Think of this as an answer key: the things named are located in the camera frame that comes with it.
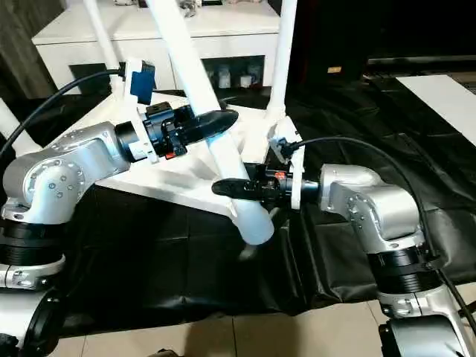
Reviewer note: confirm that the white cabinet with glass doors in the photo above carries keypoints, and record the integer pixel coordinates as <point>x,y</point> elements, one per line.
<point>230,41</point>

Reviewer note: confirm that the flat white board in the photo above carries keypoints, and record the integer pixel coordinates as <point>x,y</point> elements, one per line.
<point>439,96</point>

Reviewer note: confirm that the white plastic bottle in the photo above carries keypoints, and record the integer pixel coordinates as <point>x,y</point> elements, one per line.
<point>245,80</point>
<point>224,78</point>

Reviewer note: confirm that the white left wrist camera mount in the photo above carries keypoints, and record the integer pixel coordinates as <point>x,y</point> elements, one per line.
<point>126,93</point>

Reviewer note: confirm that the white plastic table top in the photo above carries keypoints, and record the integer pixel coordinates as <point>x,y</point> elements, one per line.
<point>167,178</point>

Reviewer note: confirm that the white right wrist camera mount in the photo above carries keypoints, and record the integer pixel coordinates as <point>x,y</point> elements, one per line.
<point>295,148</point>

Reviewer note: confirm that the white plastic table leg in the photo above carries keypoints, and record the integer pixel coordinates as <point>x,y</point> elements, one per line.
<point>282,56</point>
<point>100,33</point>
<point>193,74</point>
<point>15,130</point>

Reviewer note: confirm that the black and white bundle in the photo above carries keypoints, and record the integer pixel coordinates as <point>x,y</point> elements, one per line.
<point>187,7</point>

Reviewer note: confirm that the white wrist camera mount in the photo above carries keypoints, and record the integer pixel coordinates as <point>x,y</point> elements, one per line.
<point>295,148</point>
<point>126,93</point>

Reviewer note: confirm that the grey-green curtain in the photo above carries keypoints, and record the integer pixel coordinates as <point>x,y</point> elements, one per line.
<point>18,37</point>

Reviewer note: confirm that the small yellow label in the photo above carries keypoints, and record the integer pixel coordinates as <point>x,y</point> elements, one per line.
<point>334,69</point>

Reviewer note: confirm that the black mat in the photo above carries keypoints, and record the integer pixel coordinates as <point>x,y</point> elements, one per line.
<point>186,260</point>

